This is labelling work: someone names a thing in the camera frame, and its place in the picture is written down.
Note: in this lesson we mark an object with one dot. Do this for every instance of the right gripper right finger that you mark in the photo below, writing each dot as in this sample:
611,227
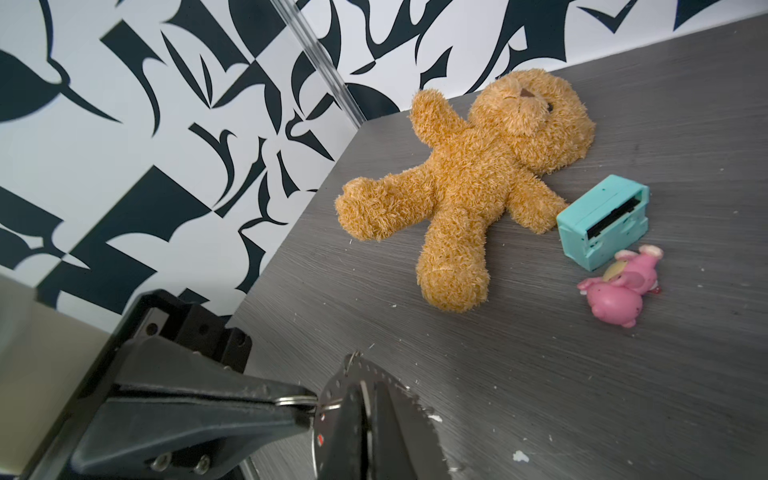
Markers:
405,444

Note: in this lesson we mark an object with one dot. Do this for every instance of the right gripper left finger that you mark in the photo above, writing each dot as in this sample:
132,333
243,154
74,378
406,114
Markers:
340,438

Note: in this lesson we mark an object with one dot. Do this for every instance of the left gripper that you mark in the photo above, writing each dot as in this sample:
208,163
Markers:
156,403

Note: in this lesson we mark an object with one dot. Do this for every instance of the pink toy figure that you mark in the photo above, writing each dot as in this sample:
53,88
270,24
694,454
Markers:
616,297

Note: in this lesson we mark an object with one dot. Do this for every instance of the teal toy block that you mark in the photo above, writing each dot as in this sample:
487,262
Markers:
608,218

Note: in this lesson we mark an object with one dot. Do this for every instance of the brown teddy bear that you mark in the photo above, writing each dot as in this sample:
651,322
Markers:
482,165

